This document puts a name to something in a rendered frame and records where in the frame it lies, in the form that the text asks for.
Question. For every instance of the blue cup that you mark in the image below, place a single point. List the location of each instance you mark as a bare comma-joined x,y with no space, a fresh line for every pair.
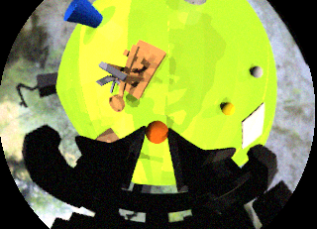
81,12

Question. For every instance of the yellow ball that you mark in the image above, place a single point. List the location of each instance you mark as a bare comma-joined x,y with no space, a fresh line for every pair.
228,108

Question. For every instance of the orange ball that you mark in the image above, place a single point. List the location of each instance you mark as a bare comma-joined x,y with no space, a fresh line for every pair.
156,132

